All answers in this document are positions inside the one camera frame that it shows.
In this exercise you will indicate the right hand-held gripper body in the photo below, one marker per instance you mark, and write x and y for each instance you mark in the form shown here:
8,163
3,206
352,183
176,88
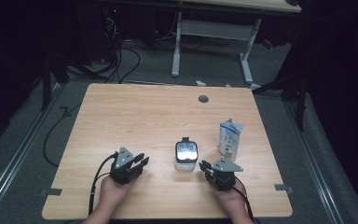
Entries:
223,180

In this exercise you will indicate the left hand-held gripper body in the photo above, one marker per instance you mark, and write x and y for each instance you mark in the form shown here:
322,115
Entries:
122,174

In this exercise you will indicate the glass jar with black lid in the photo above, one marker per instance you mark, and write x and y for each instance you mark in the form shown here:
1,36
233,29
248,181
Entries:
186,152

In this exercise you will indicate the white and blue milk pouch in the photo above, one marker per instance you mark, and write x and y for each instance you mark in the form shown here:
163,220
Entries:
230,140

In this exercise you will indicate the person's left hand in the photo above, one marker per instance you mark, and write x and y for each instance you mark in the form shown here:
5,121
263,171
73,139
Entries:
115,194

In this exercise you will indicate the person's right hand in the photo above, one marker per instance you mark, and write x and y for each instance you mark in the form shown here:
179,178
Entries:
233,200

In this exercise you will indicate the grey tape strip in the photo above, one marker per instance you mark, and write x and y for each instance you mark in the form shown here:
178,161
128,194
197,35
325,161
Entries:
51,192
282,187

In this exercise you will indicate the grey round table grommet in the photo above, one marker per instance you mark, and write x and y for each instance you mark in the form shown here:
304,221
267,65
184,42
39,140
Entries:
203,99

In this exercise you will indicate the white scrap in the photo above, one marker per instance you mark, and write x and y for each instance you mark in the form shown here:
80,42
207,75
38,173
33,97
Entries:
200,83

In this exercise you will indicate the black metal stand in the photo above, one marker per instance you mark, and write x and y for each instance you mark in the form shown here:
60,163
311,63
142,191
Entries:
46,84
301,102

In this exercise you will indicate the small red item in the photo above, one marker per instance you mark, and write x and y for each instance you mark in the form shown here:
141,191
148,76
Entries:
268,44

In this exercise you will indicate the white-framed desk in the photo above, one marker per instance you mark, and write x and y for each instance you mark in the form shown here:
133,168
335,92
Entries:
213,29

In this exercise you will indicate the metal floor rail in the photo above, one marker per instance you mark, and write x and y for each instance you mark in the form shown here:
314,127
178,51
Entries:
15,161
315,168

